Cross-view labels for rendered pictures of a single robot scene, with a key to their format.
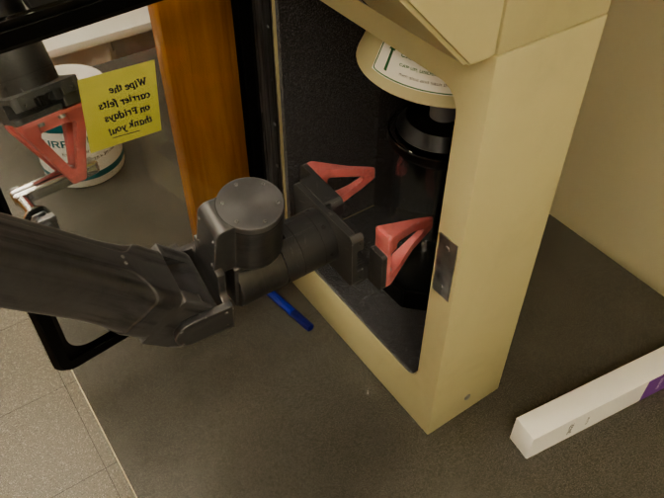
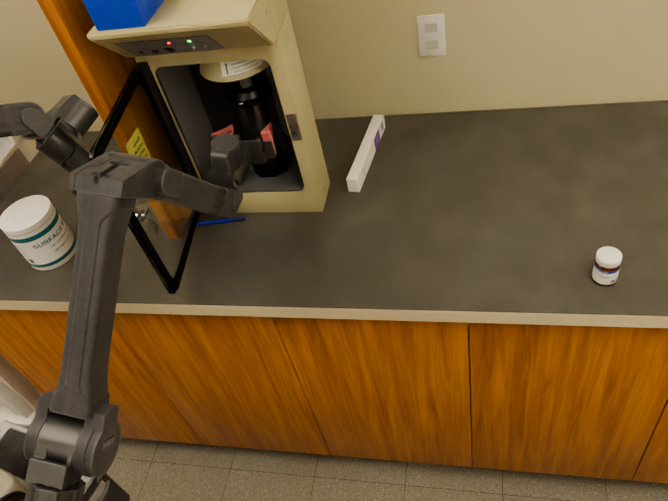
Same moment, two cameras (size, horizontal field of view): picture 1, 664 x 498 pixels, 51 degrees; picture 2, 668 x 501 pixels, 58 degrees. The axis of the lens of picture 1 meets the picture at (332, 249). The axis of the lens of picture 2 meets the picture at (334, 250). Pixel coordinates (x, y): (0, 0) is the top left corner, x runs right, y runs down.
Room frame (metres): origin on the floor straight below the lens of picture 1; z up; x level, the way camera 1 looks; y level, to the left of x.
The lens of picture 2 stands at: (-0.51, 0.54, 1.96)
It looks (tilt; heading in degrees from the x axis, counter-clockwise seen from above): 46 degrees down; 325
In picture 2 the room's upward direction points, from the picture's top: 15 degrees counter-clockwise
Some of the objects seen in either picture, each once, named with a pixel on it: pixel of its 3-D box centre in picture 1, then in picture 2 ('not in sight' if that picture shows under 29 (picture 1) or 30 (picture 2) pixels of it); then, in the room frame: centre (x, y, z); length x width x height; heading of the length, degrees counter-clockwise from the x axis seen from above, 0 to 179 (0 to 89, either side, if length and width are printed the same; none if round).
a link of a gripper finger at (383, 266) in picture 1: (386, 232); (260, 137); (0.50, -0.05, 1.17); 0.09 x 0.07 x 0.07; 124
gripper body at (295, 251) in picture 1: (306, 241); (238, 158); (0.48, 0.03, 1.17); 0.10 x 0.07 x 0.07; 34
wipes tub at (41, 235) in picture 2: not in sight; (40, 233); (0.91, 0.41, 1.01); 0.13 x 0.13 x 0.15
